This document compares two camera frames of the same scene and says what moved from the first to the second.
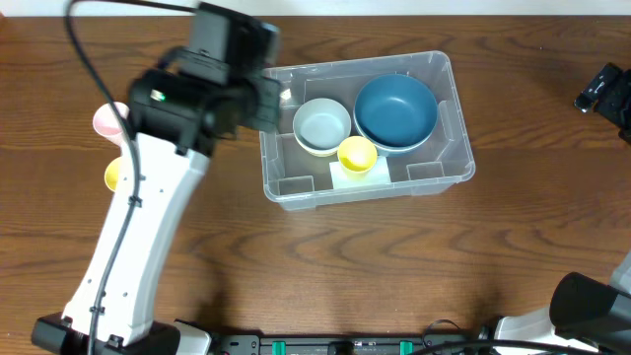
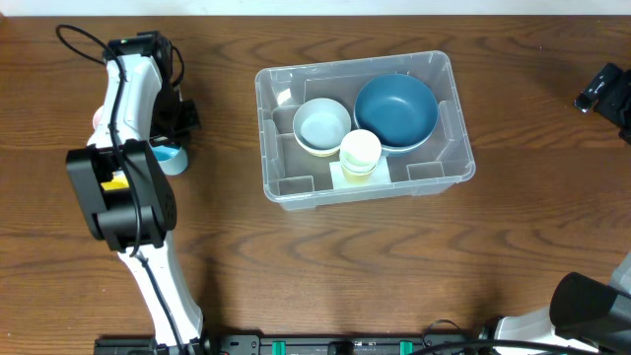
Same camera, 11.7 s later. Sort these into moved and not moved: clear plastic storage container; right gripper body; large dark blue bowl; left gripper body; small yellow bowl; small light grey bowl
Moved: small yellow bowl; left gripper body
Not moved: right gripper body; large dark blue bowl; clear plastic storage container; small light grey bowl
